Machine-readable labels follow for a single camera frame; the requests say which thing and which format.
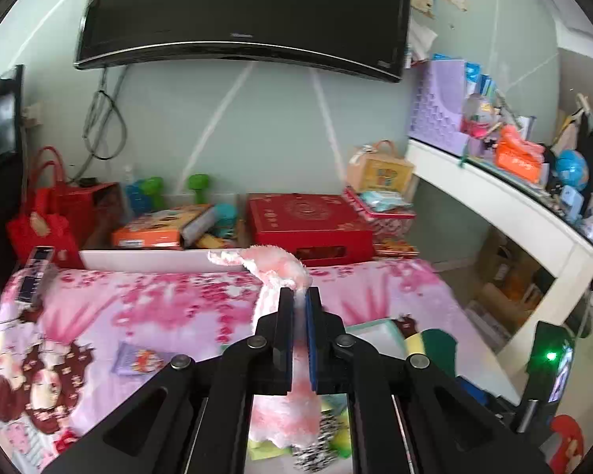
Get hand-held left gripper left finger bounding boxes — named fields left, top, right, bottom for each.
left=42, top=286, right=295, bottom=474

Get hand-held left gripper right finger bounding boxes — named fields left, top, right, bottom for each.
left=305, top=287, right=554, bottom=474

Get teal white tray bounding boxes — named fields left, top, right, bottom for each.
left=348, top=320, right=522, bottom=406

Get pink white striped fluffy cloth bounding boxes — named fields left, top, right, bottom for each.
left=208, top=246, right=323, bottom=448

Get red round item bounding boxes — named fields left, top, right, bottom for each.
left=548, top=415, right=585, bottom=474

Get leopard print scrunchie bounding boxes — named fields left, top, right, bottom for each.
left=291, top=407, right=345, bottom=472

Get light green cloth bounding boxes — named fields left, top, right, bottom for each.
left=247, top=434, right=297, bottom=461

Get cardboard boxes under desk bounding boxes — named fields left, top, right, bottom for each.
left=467, top=237, right=554, bottom=351

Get yellow green sponge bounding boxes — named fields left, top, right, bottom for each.
left=404, top=328, right=456, bottom=371

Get large red gift box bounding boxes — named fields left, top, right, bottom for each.
left=247, top=194, right=375, bottom=265

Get purple cartoon card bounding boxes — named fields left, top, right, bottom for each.
left=113, top=342, right=179, bottom=376

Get teal cup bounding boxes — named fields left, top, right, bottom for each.
left=212, top=202, right=238, bottom=238

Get red patterned box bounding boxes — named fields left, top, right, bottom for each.
left=343, top=186, right=418, bottom=245

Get white bed footboard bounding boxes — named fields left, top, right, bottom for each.
left=79, top=249, right=250, bottom=273

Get printed bed sheet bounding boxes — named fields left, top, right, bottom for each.
left=0, top=257, right=468, bottom=474

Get blue tissue packs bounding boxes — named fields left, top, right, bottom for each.
left=361, top=190, right=406, bottom=213

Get white desk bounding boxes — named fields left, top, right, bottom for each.
left=406, top=138, right=593, bottom=371

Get orange cardboard box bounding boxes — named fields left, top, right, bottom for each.
left=111, top=205, right=218, bottom=250

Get green dumbbell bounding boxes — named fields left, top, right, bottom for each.
left=188, top=174, right=211, bottom=205
left=141, top=177, right=164, bottom=208

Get small blue globe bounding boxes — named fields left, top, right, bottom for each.
left=556, top=150, right=589, bottom=191

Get clear water bottle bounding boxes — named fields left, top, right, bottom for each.
left=123, top=165, right=146, bottom=225

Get orange plastic pack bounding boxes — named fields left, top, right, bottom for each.
left=494, top=126, right=547, bottom=183

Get red open box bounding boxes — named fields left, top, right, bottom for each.
left=62, top=182, right=123, bottom=250

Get smartphone on stand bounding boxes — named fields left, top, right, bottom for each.
left=17, top=246, right=55, bottom=307

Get purple plastic basket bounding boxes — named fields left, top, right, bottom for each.
left=408, top=59, right=468, bottom=156

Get red felt tote bag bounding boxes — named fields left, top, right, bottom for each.
left=7, top=147, right=82, bottom=268

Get blue book stack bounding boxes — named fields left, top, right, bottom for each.
left=463, top=62, right=497, bottom=100

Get black cabinet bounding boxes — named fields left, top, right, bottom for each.
left=0, top=64, right=28, bottom=277

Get yellow gift box with handle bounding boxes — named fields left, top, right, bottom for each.
left=347, top=139, right=416, bottom=193

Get grey television cables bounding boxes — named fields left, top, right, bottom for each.
left=81, top=66, right=129, bottom=181

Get black wall television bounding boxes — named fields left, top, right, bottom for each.
left=74, top=0, right=413, bottom=83

